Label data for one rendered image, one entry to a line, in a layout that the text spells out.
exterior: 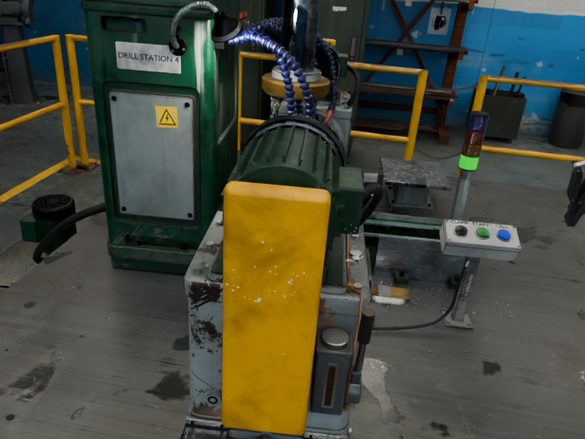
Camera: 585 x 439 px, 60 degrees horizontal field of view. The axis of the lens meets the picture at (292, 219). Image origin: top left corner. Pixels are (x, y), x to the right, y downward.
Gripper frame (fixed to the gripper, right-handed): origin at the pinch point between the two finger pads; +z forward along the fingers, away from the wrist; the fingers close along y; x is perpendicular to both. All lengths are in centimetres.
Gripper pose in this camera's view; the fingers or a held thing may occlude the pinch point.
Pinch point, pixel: (575, 211)
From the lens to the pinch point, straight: 125.1
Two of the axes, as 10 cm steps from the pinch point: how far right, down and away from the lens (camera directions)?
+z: -0.3, 6.4, 7.6
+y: -9.9, -1.0, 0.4
